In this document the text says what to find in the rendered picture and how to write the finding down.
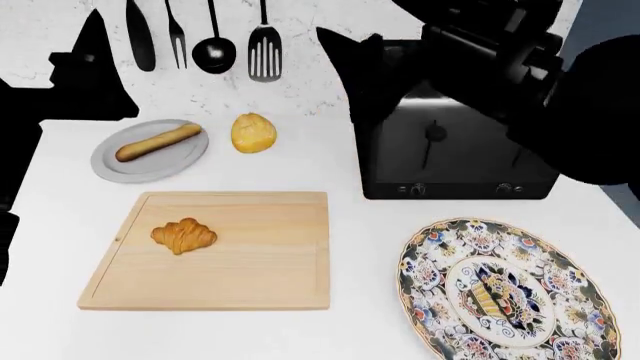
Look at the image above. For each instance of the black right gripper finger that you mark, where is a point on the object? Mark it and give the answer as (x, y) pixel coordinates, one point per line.
(350, 75)
(382, 63)

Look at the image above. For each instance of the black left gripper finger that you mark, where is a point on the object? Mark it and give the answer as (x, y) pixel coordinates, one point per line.
(92, 56)

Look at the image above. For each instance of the golden brown croissant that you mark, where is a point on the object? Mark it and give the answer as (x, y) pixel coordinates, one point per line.
(184, 236)

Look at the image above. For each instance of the light wooden cutting board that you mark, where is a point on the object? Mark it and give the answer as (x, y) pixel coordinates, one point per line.
(240, 262)

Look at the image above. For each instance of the black hanging meat fork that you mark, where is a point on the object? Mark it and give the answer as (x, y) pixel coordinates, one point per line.
(176, 33)

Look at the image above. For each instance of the black hanging slotted turner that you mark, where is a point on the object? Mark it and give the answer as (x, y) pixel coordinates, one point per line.
(265, 52)

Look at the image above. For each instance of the long brown bread stick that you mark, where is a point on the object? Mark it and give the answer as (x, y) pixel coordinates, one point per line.
(155, 143)

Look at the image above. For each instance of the black two-slot toaster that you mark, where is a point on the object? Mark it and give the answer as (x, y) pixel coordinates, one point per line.
(470, 157)

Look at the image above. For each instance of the round yellow bun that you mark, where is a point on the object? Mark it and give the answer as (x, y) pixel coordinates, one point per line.
(253, 134)

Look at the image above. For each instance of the round grey plate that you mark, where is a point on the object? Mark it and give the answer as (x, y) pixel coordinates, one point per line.
(165, 161)

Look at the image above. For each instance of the black hanging ladle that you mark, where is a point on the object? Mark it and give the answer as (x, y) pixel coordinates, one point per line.
(214, 50)

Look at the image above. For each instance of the ornate floral patterned plate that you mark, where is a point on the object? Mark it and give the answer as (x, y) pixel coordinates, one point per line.
(505, 296)

